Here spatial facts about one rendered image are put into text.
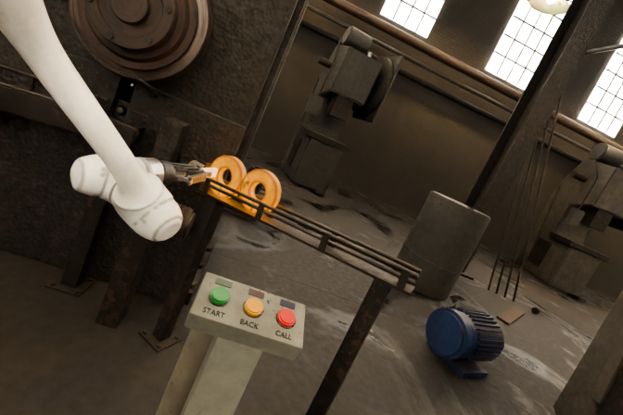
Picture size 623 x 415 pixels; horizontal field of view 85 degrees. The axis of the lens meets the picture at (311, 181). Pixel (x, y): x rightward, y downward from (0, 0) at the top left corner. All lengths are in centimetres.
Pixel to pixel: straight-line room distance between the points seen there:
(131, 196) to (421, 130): 761
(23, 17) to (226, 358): 70
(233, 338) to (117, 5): 110
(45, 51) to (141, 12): 66
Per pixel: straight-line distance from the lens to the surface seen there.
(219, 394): 87
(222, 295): 77
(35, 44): 76
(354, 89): 557
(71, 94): 76
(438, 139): 834
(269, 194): 114
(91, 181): 92
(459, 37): 856
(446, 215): 326
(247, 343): 78
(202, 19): 142
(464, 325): 231
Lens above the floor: 101
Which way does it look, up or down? 9 degrees down
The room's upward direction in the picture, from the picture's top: 24 degrees clockwise
